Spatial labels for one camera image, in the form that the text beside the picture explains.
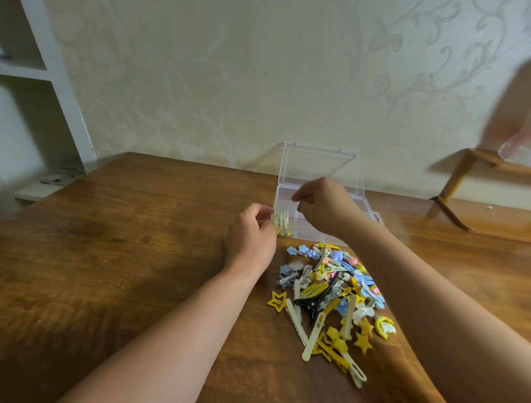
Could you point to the grey item on shelf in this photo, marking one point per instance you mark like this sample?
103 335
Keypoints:
62 175

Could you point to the person's left fingers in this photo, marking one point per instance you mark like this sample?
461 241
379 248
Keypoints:
263 214

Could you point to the person's left forearm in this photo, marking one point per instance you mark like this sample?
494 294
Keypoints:
174 336

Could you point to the person's right forearm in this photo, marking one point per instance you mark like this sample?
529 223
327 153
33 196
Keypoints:
435 315

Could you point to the black yellow claw clip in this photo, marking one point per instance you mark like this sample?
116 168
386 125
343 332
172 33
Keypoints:
316 294

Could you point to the pale yellow hair clip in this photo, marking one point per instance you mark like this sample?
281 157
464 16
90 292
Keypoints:
281 221

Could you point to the clear plastic storage box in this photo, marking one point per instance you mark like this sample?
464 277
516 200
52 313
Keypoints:
319 166

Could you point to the clear plastic container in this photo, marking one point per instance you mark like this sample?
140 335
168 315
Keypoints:
516 149

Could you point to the person's left hand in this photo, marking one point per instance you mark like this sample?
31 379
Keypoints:
247 245

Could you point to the pile of colourful hair clips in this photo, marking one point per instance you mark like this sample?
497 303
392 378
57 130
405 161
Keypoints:
332 299

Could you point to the wooden stand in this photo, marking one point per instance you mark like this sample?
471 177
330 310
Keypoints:
477 195

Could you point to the person's right fingers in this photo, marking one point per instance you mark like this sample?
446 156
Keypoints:
303 195

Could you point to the white shelf unit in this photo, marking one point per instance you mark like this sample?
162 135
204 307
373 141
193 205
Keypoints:
45 83

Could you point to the person's right hand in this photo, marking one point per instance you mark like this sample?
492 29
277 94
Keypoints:
332 207

